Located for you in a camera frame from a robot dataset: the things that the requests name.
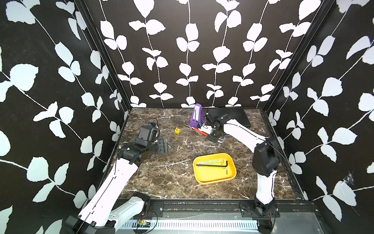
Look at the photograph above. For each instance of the white perforated strip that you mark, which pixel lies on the white perforated strip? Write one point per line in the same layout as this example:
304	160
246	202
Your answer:
193	225

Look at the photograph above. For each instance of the large black hex key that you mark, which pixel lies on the large black hex key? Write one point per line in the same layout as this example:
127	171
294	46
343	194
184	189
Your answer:
217	165

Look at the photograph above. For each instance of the black ribbed metal case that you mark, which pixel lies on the black ribbed metal case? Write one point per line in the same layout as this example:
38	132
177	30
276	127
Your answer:
237	113

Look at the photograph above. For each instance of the light blue hex key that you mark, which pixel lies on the light blue hex key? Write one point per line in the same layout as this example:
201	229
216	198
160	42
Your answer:
210	162

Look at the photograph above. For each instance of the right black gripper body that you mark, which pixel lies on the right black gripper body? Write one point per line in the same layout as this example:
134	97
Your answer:
213	135

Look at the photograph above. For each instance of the purple metronome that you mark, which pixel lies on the purple metronome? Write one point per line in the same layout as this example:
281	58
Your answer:
197	119

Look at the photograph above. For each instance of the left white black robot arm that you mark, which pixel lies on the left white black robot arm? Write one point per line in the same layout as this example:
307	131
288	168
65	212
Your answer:
100	216

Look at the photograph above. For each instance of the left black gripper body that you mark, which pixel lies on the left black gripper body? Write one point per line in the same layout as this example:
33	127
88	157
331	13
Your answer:
152	148

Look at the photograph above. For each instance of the black mounting rail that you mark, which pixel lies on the black mounting rail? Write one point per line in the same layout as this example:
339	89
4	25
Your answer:
243	206

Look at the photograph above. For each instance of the yellow plastic storage tray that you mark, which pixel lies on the yellow plastic storage tray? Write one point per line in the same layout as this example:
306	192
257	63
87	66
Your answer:
210	175

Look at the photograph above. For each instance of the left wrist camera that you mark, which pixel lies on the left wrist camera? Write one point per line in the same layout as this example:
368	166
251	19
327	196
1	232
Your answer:
148	133

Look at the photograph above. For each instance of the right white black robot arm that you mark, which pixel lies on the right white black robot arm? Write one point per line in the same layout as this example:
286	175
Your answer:
265	160

